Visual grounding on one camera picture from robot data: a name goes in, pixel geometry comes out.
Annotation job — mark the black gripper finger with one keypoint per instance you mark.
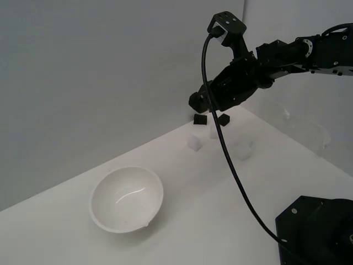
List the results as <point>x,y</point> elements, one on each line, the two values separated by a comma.
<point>202,89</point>
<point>209,106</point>

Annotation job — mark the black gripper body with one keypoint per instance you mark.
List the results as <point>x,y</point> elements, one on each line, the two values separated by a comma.
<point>240,82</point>

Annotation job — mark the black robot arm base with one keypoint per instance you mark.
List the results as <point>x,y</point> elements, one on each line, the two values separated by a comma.
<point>314,232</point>

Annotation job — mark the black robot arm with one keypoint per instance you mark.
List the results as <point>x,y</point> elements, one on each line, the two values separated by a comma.
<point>317,55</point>

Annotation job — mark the white bowl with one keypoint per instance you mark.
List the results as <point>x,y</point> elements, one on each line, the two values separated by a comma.
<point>124,198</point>

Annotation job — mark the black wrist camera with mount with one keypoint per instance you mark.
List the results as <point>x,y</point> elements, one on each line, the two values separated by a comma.
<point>230,26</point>

